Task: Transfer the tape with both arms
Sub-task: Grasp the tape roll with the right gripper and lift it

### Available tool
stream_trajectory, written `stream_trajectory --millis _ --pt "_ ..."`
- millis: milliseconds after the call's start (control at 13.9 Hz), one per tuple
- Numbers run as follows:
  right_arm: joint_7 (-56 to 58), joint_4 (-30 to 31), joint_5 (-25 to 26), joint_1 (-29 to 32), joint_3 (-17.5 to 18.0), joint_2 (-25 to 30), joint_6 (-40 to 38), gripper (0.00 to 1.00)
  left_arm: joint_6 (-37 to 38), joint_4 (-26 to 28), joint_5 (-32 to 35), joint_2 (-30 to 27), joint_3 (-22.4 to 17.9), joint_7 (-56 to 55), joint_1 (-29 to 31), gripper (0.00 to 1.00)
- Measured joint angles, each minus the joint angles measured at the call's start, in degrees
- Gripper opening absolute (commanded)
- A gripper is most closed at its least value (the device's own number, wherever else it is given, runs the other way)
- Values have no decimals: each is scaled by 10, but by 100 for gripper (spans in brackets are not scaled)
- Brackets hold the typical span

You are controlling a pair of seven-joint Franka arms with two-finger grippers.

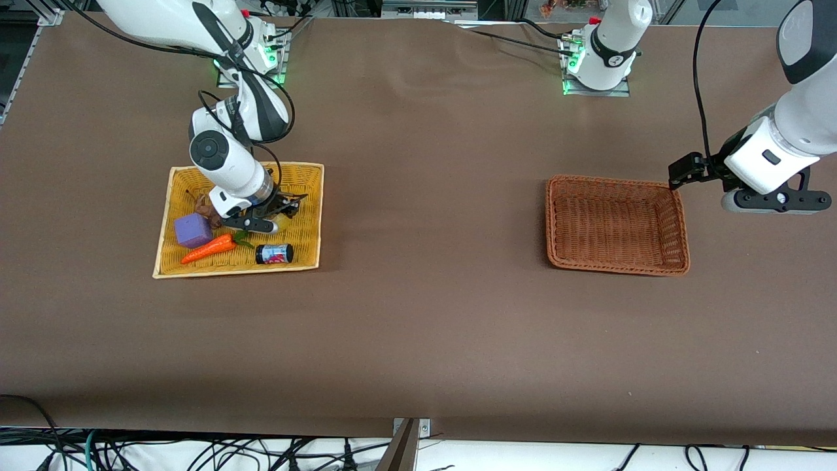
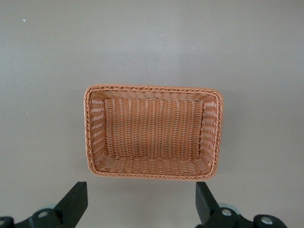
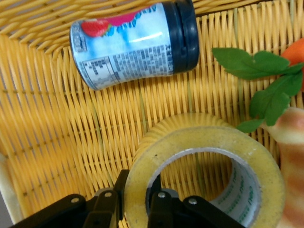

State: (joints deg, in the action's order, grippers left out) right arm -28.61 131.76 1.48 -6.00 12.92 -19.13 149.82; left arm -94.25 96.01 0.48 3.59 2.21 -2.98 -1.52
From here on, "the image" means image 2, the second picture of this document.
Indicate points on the brown wicker basket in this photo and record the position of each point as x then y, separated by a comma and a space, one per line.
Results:
154, 130

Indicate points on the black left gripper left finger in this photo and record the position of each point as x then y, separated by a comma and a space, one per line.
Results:
69, 209

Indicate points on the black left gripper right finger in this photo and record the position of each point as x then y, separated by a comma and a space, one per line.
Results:
209, 211

